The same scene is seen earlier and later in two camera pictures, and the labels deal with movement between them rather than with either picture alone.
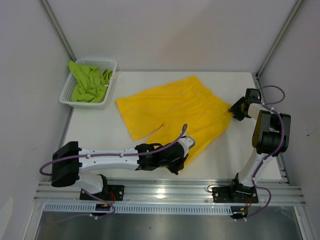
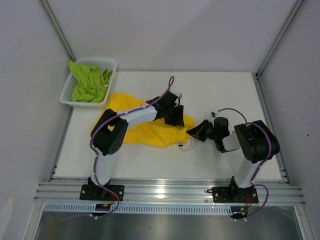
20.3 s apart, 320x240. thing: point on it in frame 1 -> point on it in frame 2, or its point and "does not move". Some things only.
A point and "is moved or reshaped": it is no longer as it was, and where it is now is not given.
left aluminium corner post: [50, 14] does not move
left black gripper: [180, 165] -> [178, 120]
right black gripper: [234, 109] -> [197, 132]
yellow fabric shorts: [186, 108] is moved or reshaped
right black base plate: [230, 194] does not move
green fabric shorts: [92, 84] does not move
